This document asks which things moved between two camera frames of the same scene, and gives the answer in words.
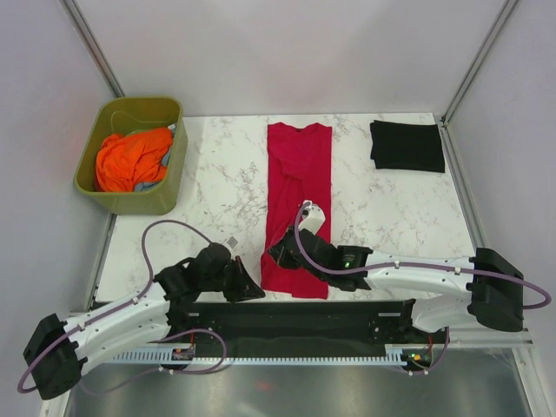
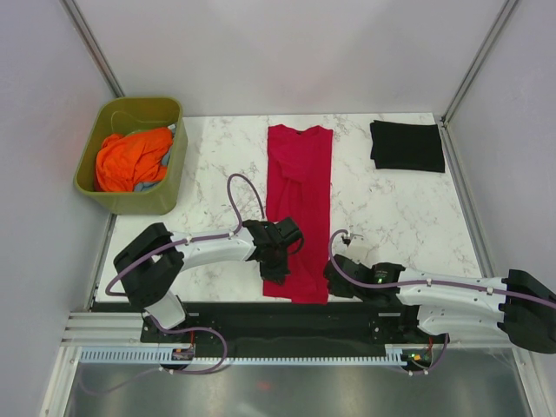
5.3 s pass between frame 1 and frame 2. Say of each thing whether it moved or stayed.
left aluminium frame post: stayed
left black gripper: moved
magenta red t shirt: stayed
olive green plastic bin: stayed
